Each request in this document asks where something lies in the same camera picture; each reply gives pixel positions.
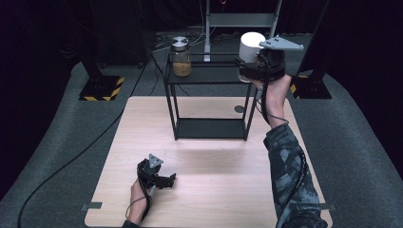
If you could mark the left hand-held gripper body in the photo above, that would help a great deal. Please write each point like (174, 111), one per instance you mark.
(150, 172)

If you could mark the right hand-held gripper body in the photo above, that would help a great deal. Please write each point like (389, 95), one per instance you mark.
(272, 61)

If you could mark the white plastic cup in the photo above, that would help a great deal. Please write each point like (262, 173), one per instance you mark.
(250, 44)

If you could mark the black metal shelf rack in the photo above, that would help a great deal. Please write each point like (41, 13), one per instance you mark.
(209, 75)

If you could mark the glass jar with silver lid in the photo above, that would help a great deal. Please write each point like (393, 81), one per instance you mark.
(181, 61)

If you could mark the person's left hand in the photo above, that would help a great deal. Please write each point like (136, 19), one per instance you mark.
(139, 191)

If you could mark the person's right hand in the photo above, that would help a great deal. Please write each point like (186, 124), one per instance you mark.
(277, 90)

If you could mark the round grey table grommet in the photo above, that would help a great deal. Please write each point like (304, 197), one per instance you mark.
(239, 109)

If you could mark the black yellow striped stand base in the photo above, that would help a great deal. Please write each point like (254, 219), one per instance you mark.
(101, 87)
(313, 88)

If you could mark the grey metal stand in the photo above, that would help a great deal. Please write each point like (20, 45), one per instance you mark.
(240, 19)

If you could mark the grey tape strip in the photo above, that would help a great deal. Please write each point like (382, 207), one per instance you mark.
(92, 206)
(331, 207)

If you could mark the black wheeled cabinet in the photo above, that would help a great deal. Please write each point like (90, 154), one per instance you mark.
(122, 31)

